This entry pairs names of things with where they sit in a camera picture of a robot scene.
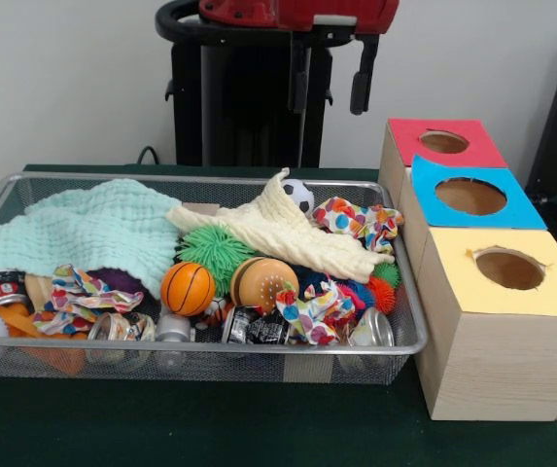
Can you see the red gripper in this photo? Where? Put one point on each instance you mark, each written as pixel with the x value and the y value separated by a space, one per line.
pixel 336 10

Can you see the colourful polka dot cloth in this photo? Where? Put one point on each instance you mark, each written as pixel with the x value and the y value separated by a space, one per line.
pixel 79 297
pixel 317 316
pixel 351 216

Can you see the shallow mesh bin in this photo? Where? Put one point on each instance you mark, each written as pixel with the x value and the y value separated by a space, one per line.
pixel 210 362

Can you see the wooden box with three holes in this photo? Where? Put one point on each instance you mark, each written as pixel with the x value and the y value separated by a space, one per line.
pixel 497 365

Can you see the small toy soccer ball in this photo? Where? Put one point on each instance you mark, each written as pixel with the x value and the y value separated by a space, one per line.
pixel 300 194

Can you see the cream waffle cloth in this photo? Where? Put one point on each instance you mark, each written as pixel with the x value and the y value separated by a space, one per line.
pixel 297 238

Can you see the green spiky rubber ball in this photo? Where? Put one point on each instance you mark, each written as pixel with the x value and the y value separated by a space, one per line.
pixel 215 250

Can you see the hamburger toy ball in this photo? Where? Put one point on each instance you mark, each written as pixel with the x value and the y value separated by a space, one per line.
pixel 261 284

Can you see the orange toy basketball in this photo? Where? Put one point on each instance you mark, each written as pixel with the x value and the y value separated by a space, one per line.
pixel 188 289

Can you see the mint green waffle cloth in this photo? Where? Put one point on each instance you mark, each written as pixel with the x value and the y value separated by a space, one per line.
pixel 88 228

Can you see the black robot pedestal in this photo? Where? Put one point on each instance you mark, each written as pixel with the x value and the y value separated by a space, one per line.
pixel 239 121

